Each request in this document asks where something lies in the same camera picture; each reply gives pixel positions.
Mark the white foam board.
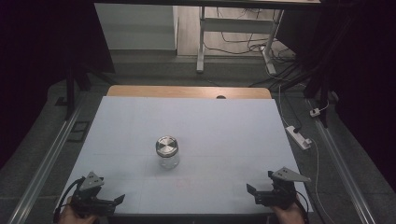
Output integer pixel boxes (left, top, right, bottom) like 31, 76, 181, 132
53, 95, 314, 216

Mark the white desk frame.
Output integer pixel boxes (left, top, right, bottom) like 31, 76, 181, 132
195, 6, 285, 76

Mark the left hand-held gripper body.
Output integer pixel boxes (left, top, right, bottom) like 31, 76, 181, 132
71, 171, 117, 217

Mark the aluminium floor rail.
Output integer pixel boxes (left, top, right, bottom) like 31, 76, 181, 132
306, 98, 378, 224
7, 102, 86, 224

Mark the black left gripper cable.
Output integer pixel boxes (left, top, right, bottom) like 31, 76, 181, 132
52, 175, 87, 223

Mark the black rectangular floor frame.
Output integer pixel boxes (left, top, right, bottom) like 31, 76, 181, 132
66, 120, 92, 144

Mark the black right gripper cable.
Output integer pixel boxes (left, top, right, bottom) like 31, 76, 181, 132
293, 192, 311, 224

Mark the dark curtain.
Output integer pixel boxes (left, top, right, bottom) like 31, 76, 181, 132
0, 0, 116, 171
276, 0, 396, 192

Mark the black cable with plug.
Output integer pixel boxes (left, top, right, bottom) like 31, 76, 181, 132
279, 88, 304, 133

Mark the black metal stand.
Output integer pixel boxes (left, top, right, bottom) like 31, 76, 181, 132
302, 62, 332, 129
64, 55, 117, 121

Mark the person's right hand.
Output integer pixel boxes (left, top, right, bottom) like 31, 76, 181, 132
270, 195, 306, 224

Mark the silver metal jar lid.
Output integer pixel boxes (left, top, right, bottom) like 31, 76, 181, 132
155, 134, 179, 159

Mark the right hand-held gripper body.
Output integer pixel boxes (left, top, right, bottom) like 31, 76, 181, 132
254, 166, 312, 210

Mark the white power strip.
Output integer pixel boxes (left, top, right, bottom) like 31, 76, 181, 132
285, 125, 313, 151

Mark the white cabinet panel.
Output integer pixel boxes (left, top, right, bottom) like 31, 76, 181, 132
93, 3, 179, 51

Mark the clear glass jar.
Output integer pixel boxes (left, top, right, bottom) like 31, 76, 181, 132
158, 153, 181, 171

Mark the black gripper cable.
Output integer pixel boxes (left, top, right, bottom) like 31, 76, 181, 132
52, 175, 87, 223
293, 192, 311, 224

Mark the tangle of black floor cables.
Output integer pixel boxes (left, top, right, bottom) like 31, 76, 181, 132
204, 7, 297, 63

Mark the white power strip cable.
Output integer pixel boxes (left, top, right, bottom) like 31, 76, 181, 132
310, 138, 337, 224

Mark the person's left hand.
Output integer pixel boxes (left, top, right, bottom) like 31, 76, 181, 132
59, 195, 99, 224

